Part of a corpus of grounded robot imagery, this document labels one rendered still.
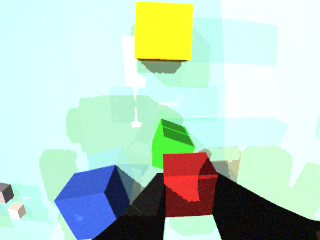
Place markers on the blue cube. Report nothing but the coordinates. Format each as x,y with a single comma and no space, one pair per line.
92,200

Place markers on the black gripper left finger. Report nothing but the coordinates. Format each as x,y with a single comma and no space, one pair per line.
144,218

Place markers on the red block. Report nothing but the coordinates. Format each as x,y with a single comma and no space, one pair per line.
190,181

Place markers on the yellow block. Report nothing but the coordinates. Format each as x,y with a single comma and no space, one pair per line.
163,31

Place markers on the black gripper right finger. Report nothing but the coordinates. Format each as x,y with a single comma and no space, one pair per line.
242,215

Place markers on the green block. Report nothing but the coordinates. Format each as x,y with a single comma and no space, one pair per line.
169,125
171,142

